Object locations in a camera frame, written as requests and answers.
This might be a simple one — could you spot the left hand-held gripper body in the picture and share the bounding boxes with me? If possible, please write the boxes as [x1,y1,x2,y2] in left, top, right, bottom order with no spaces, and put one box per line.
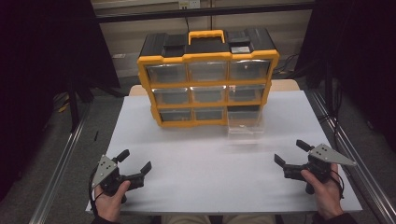
[91,154,146,197]

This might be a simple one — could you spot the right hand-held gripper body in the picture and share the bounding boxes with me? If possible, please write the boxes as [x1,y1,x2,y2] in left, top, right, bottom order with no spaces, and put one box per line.
[283,143,359,196]

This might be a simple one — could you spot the person's left hand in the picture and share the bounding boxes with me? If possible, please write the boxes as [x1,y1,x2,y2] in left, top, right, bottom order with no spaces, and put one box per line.
[94,180,132,223]

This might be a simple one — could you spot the person's right hand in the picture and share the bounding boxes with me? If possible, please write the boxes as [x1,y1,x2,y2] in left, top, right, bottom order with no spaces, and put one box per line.
[300,163,344,220]

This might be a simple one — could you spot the clear plastic drawer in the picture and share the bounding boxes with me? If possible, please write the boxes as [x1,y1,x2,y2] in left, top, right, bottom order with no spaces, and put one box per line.
[226,105,266,142]

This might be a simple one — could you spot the black metal stand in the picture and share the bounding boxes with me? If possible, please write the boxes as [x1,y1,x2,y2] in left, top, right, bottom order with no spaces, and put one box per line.
[65,60,95,133]

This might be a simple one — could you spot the yellow floor object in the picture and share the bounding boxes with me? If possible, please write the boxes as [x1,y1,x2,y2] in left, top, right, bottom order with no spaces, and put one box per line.
[56,92,71,114]

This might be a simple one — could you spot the black curtain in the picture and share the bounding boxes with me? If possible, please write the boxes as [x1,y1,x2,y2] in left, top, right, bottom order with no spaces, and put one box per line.
[294,0,396,153]
[0,0,121,200]

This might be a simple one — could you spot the set of clear organizer drawers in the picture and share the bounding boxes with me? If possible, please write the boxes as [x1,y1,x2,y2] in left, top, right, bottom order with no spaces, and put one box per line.
[145,59,271,122]

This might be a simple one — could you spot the yellow and black drawer organizer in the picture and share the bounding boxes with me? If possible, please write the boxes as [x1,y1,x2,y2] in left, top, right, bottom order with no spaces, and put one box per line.
[136,28,280,129]

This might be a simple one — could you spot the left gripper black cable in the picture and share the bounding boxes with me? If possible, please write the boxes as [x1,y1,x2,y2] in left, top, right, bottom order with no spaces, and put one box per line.
[88,167,105,217]

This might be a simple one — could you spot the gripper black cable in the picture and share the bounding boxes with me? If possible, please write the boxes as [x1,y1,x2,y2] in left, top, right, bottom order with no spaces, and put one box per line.
[329,170,346,200]
[88,167,105,217]

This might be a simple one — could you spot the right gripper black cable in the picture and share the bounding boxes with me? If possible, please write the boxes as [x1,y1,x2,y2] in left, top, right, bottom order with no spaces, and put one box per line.
[329,170,346,200]

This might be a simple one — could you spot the aluminium frame rail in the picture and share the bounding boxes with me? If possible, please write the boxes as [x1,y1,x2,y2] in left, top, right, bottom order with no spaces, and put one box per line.
[306,89,396,224]
[29,104,92,224]

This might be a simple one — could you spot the black floor cables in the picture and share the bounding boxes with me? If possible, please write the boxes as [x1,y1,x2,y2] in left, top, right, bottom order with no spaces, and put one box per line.
[273,53,301,77]

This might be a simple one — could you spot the black horizontal frame bar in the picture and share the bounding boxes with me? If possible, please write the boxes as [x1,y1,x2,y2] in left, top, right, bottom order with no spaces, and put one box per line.
[93,2,316,24]

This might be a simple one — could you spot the white wall socket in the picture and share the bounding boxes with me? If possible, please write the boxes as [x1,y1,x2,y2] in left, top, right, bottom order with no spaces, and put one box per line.
[178,0,202,10]

